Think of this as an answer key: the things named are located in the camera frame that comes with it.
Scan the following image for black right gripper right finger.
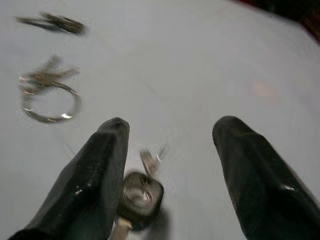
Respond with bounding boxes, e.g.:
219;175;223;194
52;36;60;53
211;115;320;240

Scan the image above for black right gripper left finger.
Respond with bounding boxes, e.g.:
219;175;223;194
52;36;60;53
9;117;131;240

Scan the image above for black head key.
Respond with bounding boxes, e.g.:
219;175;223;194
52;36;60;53
109;171;165;240

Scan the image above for small silver key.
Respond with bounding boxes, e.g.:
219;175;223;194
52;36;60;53
139;148;162;176

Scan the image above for brass keys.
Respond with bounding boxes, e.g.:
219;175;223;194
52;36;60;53
24;54;80;89

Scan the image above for dark key bunch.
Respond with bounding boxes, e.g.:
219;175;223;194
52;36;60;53
15;11;86;35

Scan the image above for large silver key ring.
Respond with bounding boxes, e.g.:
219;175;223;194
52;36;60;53
18;74;82;124

